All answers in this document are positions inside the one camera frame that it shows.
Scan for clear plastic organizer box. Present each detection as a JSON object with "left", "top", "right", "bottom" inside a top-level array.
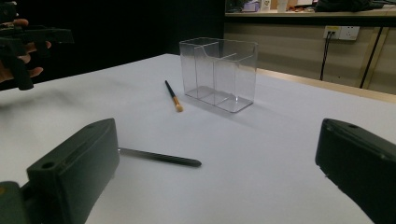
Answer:
[{"left": 178, "top": 36, "right": 260, "bottom": 114}]

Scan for wooden table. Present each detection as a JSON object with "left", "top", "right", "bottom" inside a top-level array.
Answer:
[{"left": 256, "top": 67, "right": 396, "bottom": 105}]

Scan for black horizontal bar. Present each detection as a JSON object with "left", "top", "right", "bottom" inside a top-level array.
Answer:
[{"left": 224, "top": 6, "right": 396, "bottom": 28}]

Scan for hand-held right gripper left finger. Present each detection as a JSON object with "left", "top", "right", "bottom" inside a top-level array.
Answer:
[{"left": 26, "top": 118, "right": 120, "bottom": 224}]

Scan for black makeup brush silver ferrule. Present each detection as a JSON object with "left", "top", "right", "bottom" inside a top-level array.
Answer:
[{"left": 118, "top": 147, "right": 203, "bottom": 168}]

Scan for black makeup brush tan bristles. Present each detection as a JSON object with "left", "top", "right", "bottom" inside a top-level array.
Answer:
[{"left": 163, "top": 79, "right": 185, "bottom": 113}]

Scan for black curtain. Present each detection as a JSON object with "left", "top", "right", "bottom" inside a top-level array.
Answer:
[{"left": 0, "top": 0, "right": 226, "bottom": 91}]

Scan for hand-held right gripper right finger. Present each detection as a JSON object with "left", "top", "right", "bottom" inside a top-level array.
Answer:
[{"left": 315, "top": 118, "right": 396, "bottom": 224}]

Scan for purple box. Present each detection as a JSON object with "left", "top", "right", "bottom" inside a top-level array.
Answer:
[{"left": 242, "top": 0, "right": 262, "bottom": 13}]

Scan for white table mat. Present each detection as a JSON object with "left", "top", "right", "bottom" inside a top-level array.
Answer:
[{"left": 0, "top": 53, "right": 396, "bottom": 224}]

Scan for white wall socket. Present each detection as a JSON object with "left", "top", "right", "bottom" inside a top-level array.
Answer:
[{"left": 322, "top": 25, "right": 361, "bottom": 41}]

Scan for black bag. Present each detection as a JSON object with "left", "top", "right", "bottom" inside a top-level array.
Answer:
[{"left": 314, "top": 0, "right": 386, "bottom": 13}]

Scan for black power cable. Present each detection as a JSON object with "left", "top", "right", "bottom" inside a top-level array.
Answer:
[{"left": 319, "top": 31, "right": 334, "bottom": 81}]

